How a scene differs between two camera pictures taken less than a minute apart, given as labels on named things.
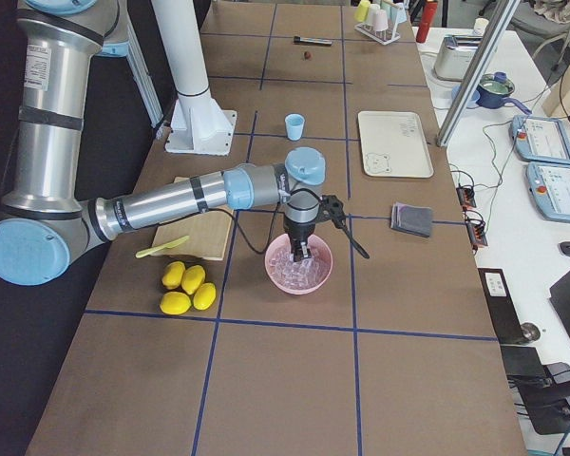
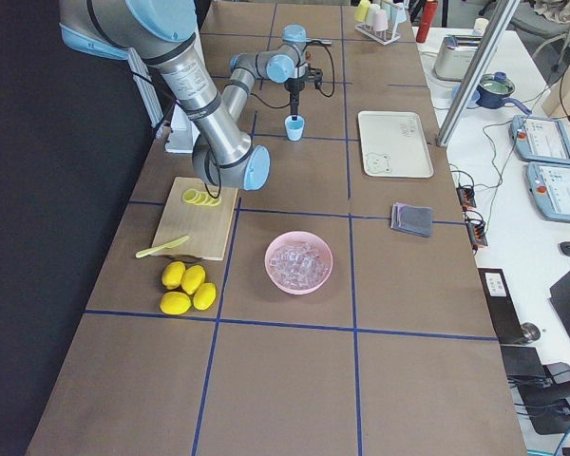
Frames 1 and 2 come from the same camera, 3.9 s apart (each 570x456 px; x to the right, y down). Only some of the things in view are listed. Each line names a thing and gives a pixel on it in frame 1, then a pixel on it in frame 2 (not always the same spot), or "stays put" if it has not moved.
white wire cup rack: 381,36 stays put
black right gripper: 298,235 → 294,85
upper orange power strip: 466,196 stays put
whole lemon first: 173,275 stays put
